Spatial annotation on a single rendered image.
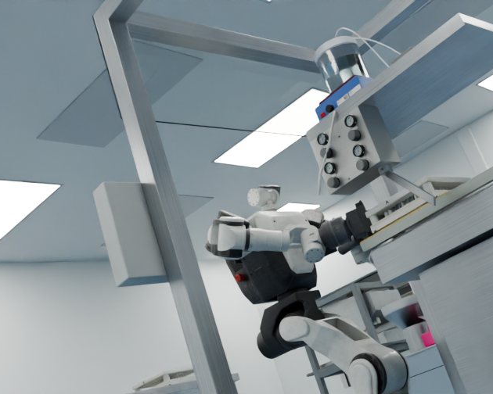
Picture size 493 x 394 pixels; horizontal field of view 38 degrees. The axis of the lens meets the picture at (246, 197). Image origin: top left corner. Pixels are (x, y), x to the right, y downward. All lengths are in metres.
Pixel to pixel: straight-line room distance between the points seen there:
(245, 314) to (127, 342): 1.92
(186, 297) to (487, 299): 0.82
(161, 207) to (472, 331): 0.91
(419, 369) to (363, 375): 2.52
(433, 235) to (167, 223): 0.75
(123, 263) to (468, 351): 0.97
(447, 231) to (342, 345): 0.61
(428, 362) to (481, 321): 2.75
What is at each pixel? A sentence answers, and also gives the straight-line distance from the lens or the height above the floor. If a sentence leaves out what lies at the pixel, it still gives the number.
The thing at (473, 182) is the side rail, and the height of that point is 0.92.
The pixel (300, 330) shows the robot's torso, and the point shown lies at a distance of 2.48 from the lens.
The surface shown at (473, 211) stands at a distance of 1.97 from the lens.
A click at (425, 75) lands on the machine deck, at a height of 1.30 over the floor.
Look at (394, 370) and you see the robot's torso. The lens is 2.34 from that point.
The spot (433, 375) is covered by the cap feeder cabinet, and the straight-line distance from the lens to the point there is 4.77.
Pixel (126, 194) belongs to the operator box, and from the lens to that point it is 1.81.
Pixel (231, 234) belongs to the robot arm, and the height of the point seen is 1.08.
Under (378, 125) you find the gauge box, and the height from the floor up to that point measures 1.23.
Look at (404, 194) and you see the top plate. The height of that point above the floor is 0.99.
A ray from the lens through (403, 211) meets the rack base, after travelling 2.12.
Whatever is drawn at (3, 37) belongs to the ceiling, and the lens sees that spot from 4.15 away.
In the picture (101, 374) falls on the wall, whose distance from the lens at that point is 7.39.
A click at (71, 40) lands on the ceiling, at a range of 4.26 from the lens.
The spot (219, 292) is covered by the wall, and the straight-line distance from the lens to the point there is 8.85.
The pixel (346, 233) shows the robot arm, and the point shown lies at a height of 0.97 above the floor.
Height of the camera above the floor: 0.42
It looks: 20 degrees up
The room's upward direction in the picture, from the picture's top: 19 degrees counter-clockwise
